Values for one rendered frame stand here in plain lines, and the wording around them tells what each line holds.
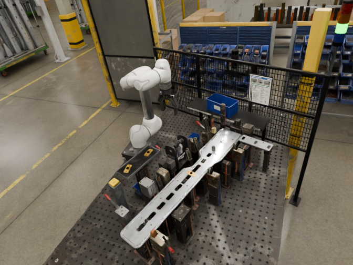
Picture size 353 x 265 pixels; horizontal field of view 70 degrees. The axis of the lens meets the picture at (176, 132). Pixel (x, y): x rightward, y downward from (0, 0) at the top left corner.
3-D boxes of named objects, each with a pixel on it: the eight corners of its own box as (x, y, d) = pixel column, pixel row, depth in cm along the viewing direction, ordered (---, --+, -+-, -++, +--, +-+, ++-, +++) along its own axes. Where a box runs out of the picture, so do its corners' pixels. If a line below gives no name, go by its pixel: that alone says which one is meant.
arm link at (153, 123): (141, 133, 275) (155, 123, 286) (151, 140, 266) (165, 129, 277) (125, 70, 225) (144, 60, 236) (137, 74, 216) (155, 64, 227)
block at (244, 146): (245, 173, 237) (246, 151, 220) (234, 169, 243) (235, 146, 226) (249, 167, 242) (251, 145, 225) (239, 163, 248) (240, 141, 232)
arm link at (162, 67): (164, 75, 187) (151, 82, 180) (161, 55, 177) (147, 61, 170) (175, 79, 180) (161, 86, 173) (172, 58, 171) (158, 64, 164)
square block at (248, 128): (247, 158, 253) (250, 129, 231) (240, 155, 257) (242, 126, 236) (251, 153, 257) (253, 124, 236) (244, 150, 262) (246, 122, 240)
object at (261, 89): (269, 106, 242) (272, 77, 223) (247, 101, 254) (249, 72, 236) (270, 105, 243) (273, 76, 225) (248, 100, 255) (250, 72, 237)
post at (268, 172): (269, 175, 232) (272, 152, 214) (257, 170, 238) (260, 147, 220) (271, 171, 235) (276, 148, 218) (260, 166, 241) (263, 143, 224)
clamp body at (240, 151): (240, 183, 228) (242, 155, 207) (229, 178, 235) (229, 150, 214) (245, 177, 233) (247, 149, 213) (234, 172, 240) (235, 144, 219)
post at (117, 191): (127, 224, 207) (113, 189, 181) (121, 220, 211) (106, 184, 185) (134, 217, 211) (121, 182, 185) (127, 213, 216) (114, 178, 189)
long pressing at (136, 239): (140, 253, 156) (139, 252, 155) (116, 234, 169) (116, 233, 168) (243, 135, 237) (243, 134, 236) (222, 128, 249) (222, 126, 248)
